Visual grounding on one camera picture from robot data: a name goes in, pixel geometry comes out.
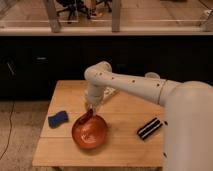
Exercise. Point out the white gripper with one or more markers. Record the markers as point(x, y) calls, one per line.
point(93, 97)

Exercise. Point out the red pepper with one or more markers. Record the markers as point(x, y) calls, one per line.
point(87, 116)

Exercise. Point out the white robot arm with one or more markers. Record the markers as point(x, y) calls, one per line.
point(188, 118)

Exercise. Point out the orange ceramic bowl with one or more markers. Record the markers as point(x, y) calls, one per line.
point(90, 132)

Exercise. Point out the small white crumpled object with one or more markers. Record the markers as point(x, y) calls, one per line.
point(108, 93)

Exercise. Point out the wooden table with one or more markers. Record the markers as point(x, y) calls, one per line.
point(124, 115)

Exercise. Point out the blue sponge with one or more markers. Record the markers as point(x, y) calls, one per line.
point(58, 119)

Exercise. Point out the black white striped block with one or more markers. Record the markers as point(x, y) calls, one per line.
point(149, 128)

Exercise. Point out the clear plastic cup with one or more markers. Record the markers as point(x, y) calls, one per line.
point(152, 75)

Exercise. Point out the black office chair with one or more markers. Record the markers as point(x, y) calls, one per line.
point(73, 6)

